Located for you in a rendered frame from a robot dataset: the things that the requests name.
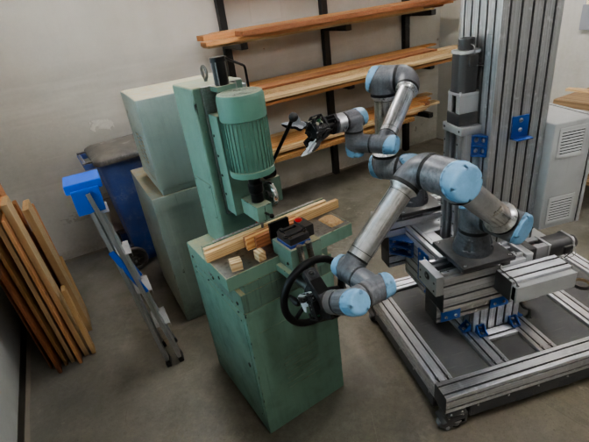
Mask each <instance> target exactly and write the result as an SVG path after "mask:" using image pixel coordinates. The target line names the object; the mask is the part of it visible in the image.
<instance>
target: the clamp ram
mask: <svg viewBox="0 0 589 442"><path fill-rule="evenodd" d="M288 226H289V222H288V217H287V216H285V217H282V218H280V219H277V220H275V221H273V222H271V223H269V224H268V229H269V233H270V239H271V243H273V241H272V239H274V238H276V237H277V231H278V230H281V229H283V228H286V227H288Z"/></svg>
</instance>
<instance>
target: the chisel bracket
mask: <svg viewBox="0 0 589 442"><path fill-rule="evenodd" d="M241 201H242V205H243V211H244V213H245V214H246V215H247V216H249V217H251V218H252V219H254V220H255V221H257V222H258V223H262V222H265V221H267V220H269V219H271V218H270V217H269V216H268V215H266V214H265V212H268V213H270V214H271V213H273V206H272V203H271V202H269V201H267V200H266V199H265V198H264V201H263V202H261V203H253V202H252V199H251V195H249V196H245V197H243V198H241Z"/></svg>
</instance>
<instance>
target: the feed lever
mask: <svg viewBox="0 0 589 442"><path fill-rule="evenodd" d="M288 118H289V123H288V125H287V128H286V130H285V132H284V134H283V136H282V138H281V140H280V143H279V145H278V147H277V149H276V152H275V154H274V156H273V159H274V161H275V160H276V158H277V156H278V154H279V151H280V149H281V147H282V145H283V143H284V141H285V138H286V136H287V134H288V132H289V130H290V128H291V125H292V123H293V122H295V121H297V119H298V115H297V113H295V112H291V113H290V114H289V116H288ZM275 176H276V169H275V170H274V171H273V172H272V173H271V174H270V175H267V176H265V177H263V178H264V179H269V178H272V177H275Z"/></svg>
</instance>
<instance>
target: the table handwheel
mask: <svg viewBox="0 0 589 442"><path fill-rule="evenodd" d="M333 259H334V258H333V257H331V256H329V255H317V256H313V257H310V258H308V259H306V260H305V261H303V262H302V263H300V264H299V265H298V266H297V267H296V268H295V269H294V270H293V271H292V272H291V274H290V275H289V276H288V278H287V279H286V281H285V283H284V286H283V288H282V291H281V295H280V308H281V312H282V314H283V316H284V318H285V319H286V320H287V321H288V322H289V323H290V324H293V325H296V326H301V327H303V326H310V325H313V324H316V323H318V322H320V321H322V319H321V320H319V321H313V320H310V318H306V319H300V316H301V314H302V313H303V312H304V310H303V308H302V307H301V308H300V309H299V311H298V312H297V314H296V315H295V317H294V316H293V315H292V314H291V312H290V310H289V308H288V296H289V292H290V289H291V288H292V286H293V284H294V282H295V283H296V284H297V285H299V286H300V287H301V288H302V289H304V293H305V292H309V291H311V290H310V288H309V286H308V285H307V283H306V282H305V281H304V279H303V278H302V276H301V275H300V274H301V273H302V272H303V271H304V270H306V269H309V267H310V266H312V265H314V264H316V263H322V262H324V263H329V264H331V262H332V261H333ZM299 275H300V276H299ZM328 289H344V282H342V281H340V280H339V279H338V278H337V286H332V287H328Z"/></svg>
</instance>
